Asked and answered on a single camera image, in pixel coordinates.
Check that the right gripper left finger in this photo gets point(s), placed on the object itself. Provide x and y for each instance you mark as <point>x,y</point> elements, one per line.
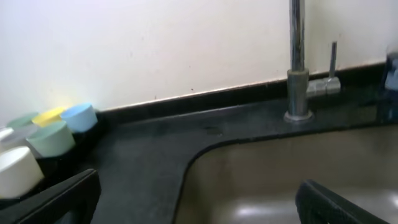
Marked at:
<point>46,202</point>

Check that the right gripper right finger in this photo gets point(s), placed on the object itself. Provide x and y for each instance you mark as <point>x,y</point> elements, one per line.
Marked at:
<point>326,207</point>

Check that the grey cup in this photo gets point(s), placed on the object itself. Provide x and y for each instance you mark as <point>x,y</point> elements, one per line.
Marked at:
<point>18,137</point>

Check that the blue cup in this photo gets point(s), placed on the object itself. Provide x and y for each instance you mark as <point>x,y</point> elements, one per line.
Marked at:
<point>79,119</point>

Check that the black tray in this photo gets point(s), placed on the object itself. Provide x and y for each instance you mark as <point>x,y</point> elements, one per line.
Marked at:
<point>56,165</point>

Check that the green cup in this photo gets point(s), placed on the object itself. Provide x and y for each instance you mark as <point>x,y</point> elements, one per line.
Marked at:
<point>21,120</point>
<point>53,141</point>

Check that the steel tap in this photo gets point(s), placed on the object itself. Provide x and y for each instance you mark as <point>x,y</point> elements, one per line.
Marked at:
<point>297,93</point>

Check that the blue soap bottle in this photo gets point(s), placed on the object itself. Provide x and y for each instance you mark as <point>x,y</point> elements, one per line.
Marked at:
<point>392,77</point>

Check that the white cup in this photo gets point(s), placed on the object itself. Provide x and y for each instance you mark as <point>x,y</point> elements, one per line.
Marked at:
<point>17,172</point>
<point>4,133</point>

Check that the steel sink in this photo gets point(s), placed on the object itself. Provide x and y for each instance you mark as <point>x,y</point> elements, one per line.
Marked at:
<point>264,171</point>

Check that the yellow cup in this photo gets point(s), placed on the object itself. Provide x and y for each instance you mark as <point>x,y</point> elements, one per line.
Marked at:
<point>48,116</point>

